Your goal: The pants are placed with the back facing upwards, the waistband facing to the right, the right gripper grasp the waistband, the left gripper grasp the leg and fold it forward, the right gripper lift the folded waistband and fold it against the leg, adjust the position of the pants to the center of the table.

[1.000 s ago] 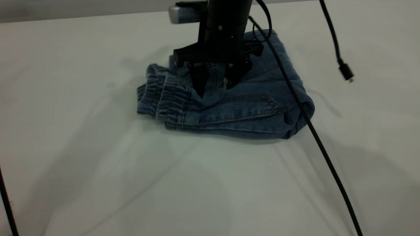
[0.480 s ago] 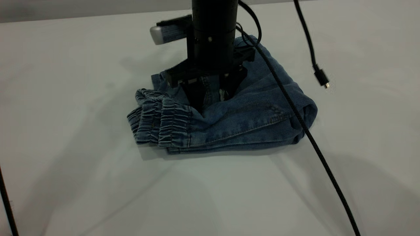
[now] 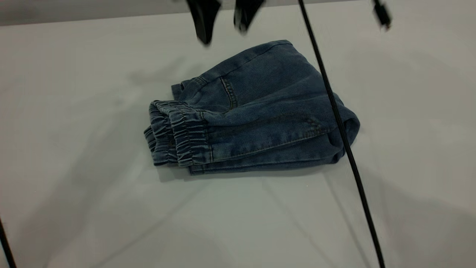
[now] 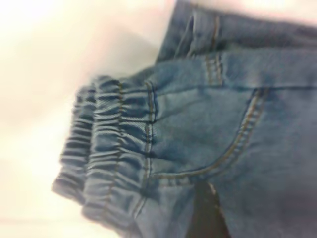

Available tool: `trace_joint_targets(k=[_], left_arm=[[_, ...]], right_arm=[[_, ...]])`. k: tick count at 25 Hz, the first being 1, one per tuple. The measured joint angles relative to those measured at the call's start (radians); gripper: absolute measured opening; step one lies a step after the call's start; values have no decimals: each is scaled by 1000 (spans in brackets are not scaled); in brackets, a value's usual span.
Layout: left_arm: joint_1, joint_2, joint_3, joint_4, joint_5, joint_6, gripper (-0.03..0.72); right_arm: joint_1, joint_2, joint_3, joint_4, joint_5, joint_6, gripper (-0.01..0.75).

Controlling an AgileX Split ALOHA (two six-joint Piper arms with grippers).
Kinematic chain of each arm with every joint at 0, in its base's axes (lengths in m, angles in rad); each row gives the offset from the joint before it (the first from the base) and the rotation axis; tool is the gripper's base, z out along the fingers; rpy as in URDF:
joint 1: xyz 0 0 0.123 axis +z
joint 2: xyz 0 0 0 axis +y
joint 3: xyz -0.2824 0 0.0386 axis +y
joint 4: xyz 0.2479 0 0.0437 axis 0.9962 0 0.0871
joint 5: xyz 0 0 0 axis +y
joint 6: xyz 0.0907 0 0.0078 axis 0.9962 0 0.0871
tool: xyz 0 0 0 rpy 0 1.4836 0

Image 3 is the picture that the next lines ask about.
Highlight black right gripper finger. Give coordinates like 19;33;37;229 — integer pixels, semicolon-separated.
234;0;266;35
186;0;222;46

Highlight blue denim shorts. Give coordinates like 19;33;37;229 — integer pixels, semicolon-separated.
144;40;360;175

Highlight black cable plug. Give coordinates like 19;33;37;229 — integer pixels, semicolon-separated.
372;0;392;30

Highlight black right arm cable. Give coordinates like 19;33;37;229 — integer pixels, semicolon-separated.
297;0;386;268

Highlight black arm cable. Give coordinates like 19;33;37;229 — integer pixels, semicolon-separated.
297;0;386;268
0;216;17;268

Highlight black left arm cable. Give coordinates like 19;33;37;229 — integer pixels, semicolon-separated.
0;216;17;268

